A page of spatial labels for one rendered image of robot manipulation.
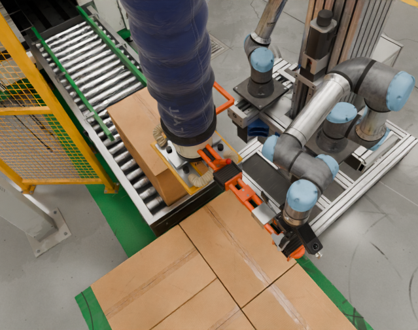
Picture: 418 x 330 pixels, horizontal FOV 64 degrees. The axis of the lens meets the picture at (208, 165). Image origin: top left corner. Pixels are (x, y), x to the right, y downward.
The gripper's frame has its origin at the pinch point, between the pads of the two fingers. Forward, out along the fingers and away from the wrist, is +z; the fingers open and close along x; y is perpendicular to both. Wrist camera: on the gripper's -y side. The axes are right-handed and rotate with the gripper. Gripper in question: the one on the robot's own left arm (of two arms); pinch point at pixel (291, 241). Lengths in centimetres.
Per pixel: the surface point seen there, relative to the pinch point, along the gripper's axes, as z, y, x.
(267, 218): -1.5, 11.3, 1.0
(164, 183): 44, 74, 17
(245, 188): -1.4, 25.8, -0.5
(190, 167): 11, 54, 8
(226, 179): -1.6, 33.1, 2.9
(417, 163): 126, 9, -168
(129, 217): 127, 114, 43
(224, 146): 11, 53, -11
